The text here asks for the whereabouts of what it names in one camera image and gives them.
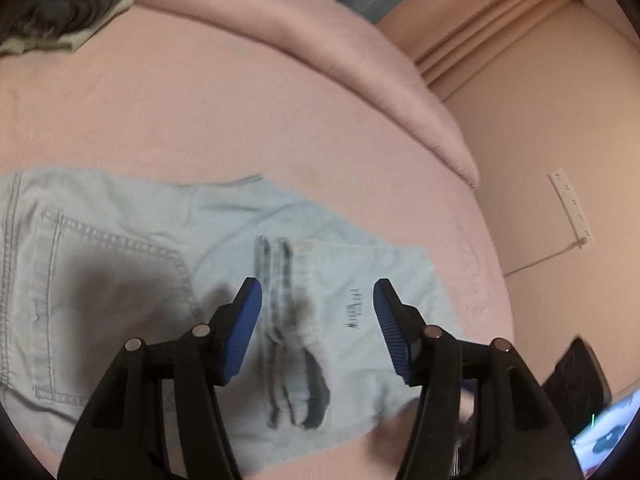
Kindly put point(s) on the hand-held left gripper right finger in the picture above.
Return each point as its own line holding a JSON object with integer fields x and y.
{"x": 395, "y": 330}

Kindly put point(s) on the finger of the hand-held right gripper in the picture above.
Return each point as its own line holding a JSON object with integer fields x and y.
{"x": 577, "y": 385}

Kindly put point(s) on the light blue strawberry pants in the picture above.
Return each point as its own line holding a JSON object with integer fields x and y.
{"x": 125, "y": 260}

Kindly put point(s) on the folded dark denim jeans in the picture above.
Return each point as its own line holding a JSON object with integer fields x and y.
{"x": 65, "y": 5}

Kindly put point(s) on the pink curtain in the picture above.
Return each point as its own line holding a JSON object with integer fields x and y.
{"x": 475, "y": 35}

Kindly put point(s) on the pink duvet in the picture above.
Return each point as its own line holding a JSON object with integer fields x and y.
{"x": 300, "y": 35}

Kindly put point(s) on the white power strip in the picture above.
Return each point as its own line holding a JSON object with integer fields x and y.
{"x": 570, "y": 205}

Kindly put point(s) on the folded pale green garment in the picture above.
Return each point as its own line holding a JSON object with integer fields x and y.
{"x": 80, "y": 37}

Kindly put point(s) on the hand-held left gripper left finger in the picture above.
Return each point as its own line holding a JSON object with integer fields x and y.
{"x": 240, "y": 330}

